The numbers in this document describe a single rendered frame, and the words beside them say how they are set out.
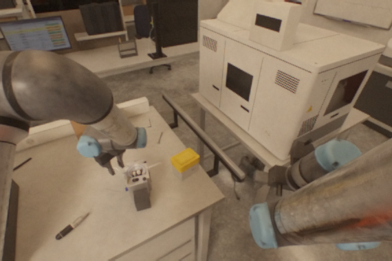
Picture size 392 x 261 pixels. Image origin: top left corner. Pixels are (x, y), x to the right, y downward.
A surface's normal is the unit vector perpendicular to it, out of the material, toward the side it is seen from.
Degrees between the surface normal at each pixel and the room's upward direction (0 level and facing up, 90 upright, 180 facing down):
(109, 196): 0
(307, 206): 87
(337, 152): 25
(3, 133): 105
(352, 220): 99
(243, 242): 0
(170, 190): 0
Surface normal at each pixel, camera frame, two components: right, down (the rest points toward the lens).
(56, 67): 0.66, -0.36
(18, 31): 0.51, 0.49
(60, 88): 0.66, 0.19
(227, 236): 0.00, -0.77
